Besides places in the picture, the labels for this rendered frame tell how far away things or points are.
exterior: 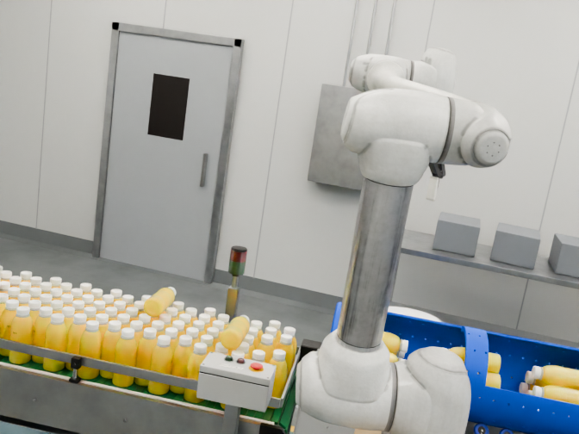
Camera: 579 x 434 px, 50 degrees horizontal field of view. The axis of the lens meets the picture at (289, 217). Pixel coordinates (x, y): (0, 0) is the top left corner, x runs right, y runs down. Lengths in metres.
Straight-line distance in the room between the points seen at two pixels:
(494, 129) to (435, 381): 0.56
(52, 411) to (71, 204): 4.42
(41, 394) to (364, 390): 1.13
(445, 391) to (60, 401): 1.23
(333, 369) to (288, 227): 4.23
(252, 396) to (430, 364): 0.57
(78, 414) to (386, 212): 1.27
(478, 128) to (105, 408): 1.42
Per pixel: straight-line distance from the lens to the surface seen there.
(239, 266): 2.39
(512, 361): 2.25
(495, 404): 2.00
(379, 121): 1.19
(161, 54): 5.87
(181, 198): 5.83
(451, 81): 1.80
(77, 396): 2.12
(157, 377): 2.01
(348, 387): 1.40
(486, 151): 1.21
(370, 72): 1.73
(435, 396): 1.44
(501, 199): 5.35
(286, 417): 2.03
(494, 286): 5.49
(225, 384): 1.80
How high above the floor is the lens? 1.88
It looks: 12 degrees down
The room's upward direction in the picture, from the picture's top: 9 degrees clockwise
